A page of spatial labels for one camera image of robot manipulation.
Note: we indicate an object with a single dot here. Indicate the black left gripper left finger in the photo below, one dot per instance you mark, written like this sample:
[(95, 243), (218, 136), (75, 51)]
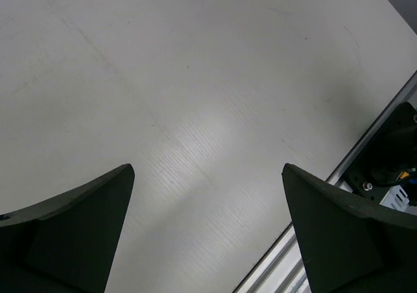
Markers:
[(66, 243)]

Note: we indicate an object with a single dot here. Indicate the aluminium mounting rail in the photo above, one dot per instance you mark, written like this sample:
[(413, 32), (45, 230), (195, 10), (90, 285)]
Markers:
[(281, 269)]

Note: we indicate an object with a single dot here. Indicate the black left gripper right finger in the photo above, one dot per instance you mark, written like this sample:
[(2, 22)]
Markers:
[(348, 243)]

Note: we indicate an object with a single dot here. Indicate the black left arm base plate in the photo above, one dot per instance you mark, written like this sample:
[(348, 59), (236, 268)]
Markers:
[(385, 169)]

